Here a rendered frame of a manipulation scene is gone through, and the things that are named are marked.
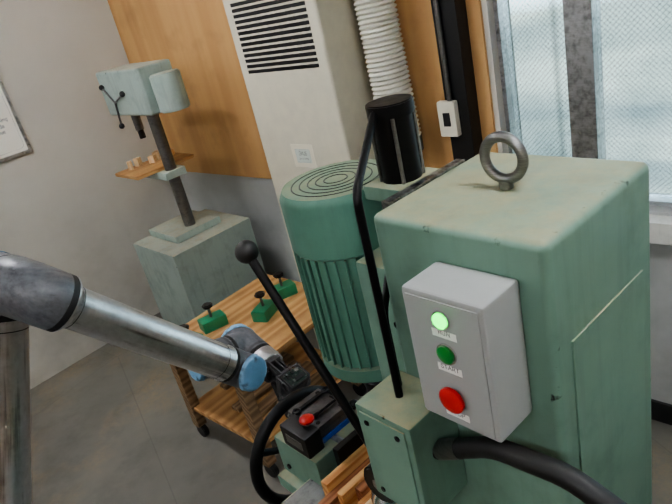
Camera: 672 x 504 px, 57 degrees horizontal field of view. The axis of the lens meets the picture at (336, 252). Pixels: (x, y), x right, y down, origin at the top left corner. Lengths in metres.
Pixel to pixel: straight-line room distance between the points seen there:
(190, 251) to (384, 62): 1.41
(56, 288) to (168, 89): 1.80
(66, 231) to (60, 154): 0.44
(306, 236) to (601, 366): 0.41
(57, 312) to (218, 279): 2.08
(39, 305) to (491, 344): 0.87
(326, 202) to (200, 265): 2.39
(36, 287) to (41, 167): 2.63
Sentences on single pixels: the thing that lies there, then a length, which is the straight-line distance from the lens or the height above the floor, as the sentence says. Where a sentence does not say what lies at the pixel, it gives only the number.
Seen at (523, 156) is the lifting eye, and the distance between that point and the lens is 0.68.
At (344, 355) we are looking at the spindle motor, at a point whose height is 1.25.
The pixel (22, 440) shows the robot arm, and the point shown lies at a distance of 1.44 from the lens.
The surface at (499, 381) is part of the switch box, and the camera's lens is 0.62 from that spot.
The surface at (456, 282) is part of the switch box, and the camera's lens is 0.61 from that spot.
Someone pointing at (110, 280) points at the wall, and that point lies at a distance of 4.08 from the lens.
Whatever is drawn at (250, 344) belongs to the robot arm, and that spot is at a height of 0.93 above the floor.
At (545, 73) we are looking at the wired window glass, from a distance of 2.29.
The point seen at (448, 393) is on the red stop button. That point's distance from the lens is 0.65.
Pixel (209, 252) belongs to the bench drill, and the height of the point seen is 0.63.
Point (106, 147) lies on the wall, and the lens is 3.99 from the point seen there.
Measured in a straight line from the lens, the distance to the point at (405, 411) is 0.75.
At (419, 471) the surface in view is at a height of 1.24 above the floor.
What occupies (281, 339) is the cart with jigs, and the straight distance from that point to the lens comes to 2.46.
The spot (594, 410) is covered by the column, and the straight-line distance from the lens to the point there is 0.75.
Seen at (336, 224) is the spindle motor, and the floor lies 1.47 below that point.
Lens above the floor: 1.78
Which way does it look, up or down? 24 degrees down
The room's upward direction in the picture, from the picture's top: 14 degrees counter-clockwise
